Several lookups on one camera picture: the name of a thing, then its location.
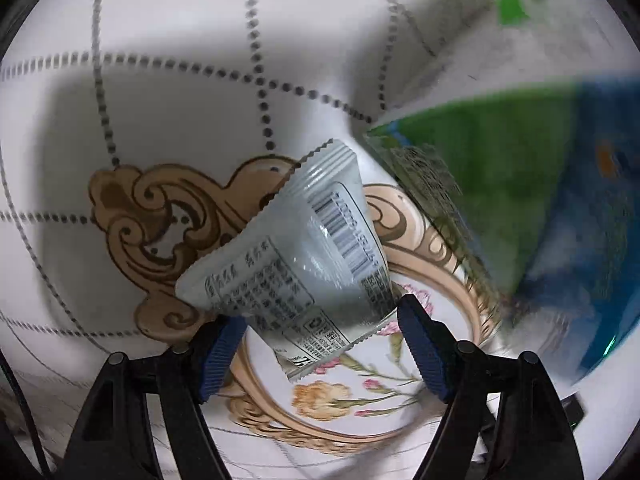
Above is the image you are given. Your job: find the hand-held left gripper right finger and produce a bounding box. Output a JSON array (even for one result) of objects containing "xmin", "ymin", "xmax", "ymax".
[{"xmin": 396, "ymin": 294, "xmax": 586, "ymax": 480}]

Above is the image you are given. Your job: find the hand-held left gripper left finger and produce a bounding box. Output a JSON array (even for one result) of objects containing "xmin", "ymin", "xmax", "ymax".
[{"xmin": 62, "ymin": 315, "xmax": 248, "ymax": 480}]

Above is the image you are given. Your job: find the pale grey snack packet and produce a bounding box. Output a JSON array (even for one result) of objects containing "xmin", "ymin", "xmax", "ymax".
[{"xmin": 175, "ymin": 140, "xmax": 401, "ymax": 383}]

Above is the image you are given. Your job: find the green and blue snack bag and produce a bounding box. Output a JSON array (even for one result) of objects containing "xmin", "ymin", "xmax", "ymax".
[{"xmin": 365, "ymin": 75, "xmax": 640, "ymax": 386}]

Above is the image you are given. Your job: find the white printed tablecloth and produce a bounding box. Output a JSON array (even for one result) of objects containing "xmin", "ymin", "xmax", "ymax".
[{"xmin": 0, "ymin": 0, "xmax": 631, "ymax": 480}]

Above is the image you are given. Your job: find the black cable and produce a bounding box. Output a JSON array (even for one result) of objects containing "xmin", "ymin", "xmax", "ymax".
[{"xmin": 0, "ymin": 350, "xmax": 51, "ymax": 480}]

